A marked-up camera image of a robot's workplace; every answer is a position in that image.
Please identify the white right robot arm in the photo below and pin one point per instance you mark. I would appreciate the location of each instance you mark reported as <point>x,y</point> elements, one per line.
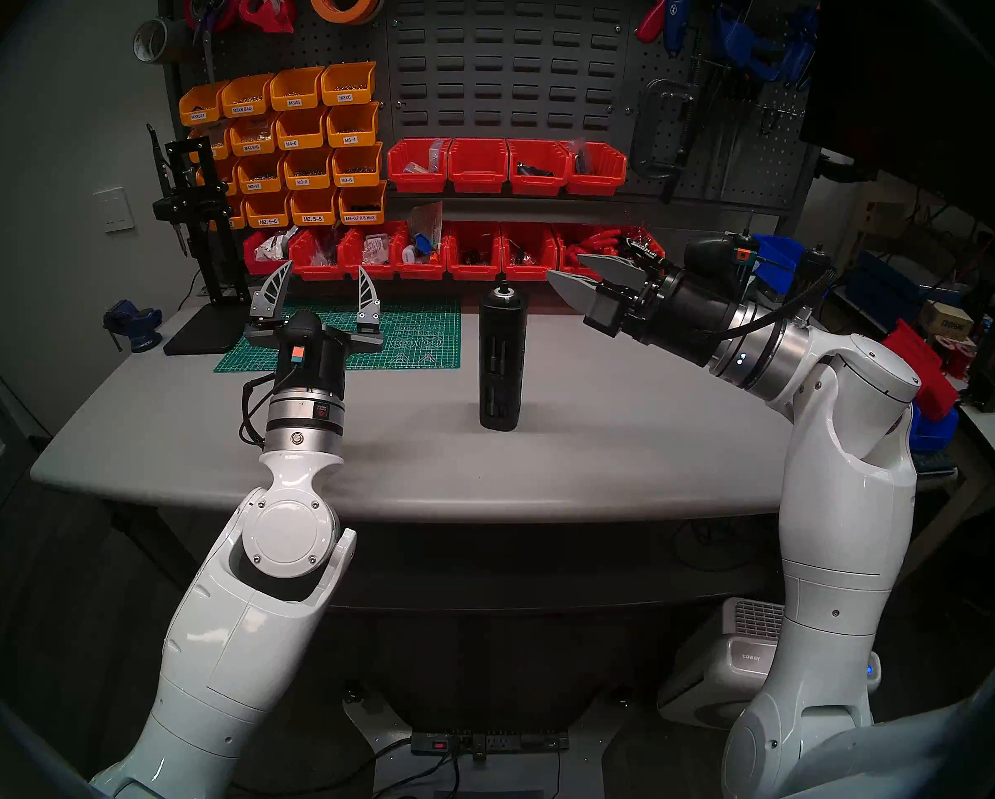
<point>847,506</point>

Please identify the yellow bin labelled M3-8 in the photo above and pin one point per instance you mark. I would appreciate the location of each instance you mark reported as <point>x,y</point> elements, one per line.
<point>307,171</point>

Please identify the yellow bin labelled M3-6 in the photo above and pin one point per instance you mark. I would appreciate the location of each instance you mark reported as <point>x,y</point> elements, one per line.
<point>356,169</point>

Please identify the yellow bin labelled M4 HEX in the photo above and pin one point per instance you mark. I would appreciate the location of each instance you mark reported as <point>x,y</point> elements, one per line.
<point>362,206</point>

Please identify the yellow bin labelled M3X8 BAD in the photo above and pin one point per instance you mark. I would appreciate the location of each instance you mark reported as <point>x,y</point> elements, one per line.
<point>248,98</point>

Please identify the yellow bin labelled M3X6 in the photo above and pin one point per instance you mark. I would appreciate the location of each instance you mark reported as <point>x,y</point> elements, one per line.
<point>347,90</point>

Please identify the grey duct tape roll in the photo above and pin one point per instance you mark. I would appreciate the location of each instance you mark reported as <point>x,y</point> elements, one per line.
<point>168,38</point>

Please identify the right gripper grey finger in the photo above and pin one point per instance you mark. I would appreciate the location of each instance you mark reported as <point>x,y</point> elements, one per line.
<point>630,275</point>
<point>601,306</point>

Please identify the white wall switch plate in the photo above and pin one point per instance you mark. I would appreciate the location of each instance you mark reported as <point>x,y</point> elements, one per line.
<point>114,210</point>

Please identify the white bottle blue cap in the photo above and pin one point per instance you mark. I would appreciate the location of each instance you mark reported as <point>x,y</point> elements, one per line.
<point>410,255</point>

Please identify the tall clear plastic bag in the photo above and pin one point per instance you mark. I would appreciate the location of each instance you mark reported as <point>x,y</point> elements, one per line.
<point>426,219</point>

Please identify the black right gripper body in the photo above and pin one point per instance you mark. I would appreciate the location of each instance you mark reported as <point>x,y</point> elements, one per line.
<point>684,319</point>

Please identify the blue plastic bin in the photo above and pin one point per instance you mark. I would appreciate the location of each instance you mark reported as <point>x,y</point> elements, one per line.
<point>776,265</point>

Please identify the black monitor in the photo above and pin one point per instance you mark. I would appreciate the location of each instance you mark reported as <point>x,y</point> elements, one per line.
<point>922,73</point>

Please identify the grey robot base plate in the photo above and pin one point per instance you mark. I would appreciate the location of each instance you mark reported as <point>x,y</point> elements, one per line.
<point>601,747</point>

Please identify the black pen electric screwdriver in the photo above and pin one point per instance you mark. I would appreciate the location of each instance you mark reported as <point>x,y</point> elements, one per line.
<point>162,165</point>

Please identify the yellow parts bin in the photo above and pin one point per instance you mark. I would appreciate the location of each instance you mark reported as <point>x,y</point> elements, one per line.
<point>237,215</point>
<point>218,140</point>
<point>227,173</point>
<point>202,106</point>
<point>252,136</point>

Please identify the red plastic parts bin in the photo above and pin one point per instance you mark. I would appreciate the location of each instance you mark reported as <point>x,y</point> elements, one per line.
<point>539,186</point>
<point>406,181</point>
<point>478,177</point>
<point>252,265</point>
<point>657,248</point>
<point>431,270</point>
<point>381,271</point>
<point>314,269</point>
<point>530,271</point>
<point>472,271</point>
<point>605,181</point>
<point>562,260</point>

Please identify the black power strip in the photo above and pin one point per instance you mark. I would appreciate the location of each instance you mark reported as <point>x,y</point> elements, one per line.
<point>497,741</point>

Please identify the blue spring clamp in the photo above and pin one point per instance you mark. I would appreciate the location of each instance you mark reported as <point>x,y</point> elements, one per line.
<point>797,57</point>
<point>734,40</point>

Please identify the dark grey tool wall panel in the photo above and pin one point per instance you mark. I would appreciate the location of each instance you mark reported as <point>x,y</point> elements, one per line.
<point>497,23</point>

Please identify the black desktop device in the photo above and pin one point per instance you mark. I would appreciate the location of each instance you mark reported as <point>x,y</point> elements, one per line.
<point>992,385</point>

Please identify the grey metal C-clamp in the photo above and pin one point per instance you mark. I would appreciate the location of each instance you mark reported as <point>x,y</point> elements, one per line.
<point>640,131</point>

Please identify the dark blue crate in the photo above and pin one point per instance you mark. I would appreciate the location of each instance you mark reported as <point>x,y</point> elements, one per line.
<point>880,285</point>

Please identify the large red storage bin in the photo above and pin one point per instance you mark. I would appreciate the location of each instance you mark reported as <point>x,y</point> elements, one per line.
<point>922,364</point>

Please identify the yellow bin labelled M3-4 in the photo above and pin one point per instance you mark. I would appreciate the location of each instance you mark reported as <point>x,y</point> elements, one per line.
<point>352,129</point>

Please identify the white parts bag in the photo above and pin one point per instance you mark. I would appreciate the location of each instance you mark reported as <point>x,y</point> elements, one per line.
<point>274,246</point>

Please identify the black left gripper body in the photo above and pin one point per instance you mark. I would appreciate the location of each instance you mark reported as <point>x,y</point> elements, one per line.
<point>327,381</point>

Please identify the black cylindrical screwdriver set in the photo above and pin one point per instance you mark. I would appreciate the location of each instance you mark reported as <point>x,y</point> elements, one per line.
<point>815,265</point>
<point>501,373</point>

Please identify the small clear plastic bag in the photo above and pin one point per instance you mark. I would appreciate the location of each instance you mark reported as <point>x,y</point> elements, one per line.
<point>436,155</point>
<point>579,155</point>

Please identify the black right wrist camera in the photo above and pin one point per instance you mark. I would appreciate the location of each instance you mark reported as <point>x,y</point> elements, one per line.
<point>714,258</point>

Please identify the black screwdriver stand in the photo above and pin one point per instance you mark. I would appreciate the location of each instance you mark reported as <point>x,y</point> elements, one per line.
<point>189,335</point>

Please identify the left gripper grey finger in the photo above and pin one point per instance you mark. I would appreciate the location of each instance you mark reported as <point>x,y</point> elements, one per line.
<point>264,313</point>
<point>370,321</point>

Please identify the black tool white print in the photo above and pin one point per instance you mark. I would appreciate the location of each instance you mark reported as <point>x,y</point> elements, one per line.
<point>643,246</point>

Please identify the yellow bin labelled M3-12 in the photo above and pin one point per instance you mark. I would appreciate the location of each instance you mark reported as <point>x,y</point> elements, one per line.
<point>260,176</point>

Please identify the blue bench vise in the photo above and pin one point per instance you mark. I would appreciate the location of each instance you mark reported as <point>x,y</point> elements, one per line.
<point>135,327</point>

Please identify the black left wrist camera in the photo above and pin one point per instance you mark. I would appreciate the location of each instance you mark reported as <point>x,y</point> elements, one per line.
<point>304,330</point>

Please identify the clear bag of screws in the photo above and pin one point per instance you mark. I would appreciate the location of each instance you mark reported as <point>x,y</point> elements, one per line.
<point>377,250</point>

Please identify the yellow bin labelled M2.5-6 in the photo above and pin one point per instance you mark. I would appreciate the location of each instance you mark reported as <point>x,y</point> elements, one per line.
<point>266,213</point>

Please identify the yellow bin labelled M2.5-5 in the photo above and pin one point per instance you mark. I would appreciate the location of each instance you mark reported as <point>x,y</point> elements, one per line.
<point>312,209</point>

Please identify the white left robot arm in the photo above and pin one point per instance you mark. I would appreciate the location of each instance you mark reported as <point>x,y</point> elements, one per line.
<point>289,539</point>

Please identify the small cardboard box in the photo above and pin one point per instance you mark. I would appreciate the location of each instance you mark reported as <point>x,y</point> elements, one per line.
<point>947,319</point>

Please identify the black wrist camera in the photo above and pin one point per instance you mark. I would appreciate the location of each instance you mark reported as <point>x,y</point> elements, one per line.
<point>714,258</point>
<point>304,330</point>

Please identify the white air purifier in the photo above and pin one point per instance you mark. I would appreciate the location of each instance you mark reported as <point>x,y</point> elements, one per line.
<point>714,672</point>

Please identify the green cutting mat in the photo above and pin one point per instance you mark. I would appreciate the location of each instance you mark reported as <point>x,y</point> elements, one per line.
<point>422,339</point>

